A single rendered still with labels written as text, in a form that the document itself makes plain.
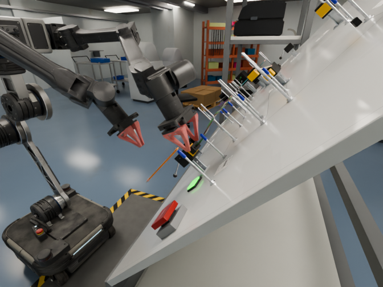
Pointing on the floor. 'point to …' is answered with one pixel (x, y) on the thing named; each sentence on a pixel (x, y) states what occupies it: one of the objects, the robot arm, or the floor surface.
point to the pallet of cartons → (203, 97)
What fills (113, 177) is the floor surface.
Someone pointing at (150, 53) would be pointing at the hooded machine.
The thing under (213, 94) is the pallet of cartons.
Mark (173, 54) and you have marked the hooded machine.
